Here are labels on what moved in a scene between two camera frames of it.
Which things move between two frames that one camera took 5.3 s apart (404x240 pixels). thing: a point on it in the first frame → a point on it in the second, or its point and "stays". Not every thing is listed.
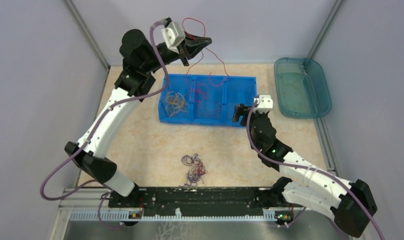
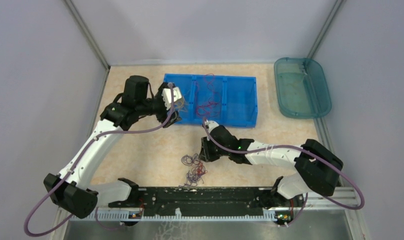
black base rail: x=207 y=201 stays
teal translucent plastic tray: x=302 y=90 stays
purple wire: x=197 y=171 stays
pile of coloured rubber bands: x=197 y=63 → x=211 y=108
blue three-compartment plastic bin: x=205 y=99 stays
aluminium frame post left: x=87 y=33 stays
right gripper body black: x=243 y=110 → x=212 y=152
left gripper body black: x=169 y=55 → x=161 y=109
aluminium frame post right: x=337 y=5 stays
